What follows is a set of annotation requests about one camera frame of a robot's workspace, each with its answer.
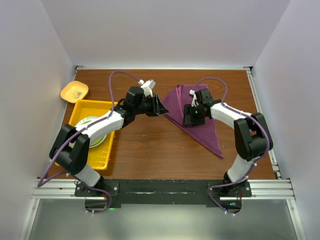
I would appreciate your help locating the green white plate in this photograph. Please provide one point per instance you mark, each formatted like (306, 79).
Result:
(86, 121)

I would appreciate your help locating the yellow square bowl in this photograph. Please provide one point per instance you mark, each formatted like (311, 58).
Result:
(74, 91)

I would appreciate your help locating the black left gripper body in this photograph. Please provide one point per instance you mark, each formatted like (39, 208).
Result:
(148, 106)

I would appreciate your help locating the yellow plastic tray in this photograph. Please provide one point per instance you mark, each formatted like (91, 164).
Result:
(98, 157)

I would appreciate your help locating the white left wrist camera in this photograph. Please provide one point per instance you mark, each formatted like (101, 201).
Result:
(147, 86)

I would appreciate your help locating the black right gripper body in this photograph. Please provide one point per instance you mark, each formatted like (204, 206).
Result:
(196, 115)

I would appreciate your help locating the purple cloth napkin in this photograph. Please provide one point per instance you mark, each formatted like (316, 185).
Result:
(205, 134)

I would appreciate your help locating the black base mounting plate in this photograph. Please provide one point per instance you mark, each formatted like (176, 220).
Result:
(120, 192)

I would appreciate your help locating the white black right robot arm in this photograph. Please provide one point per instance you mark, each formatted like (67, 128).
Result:
(251, 134)

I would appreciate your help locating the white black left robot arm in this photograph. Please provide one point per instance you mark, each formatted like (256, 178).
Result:
(71, 147)

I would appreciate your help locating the aluminium frame rail front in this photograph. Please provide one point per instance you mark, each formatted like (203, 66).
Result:
(260, 190)

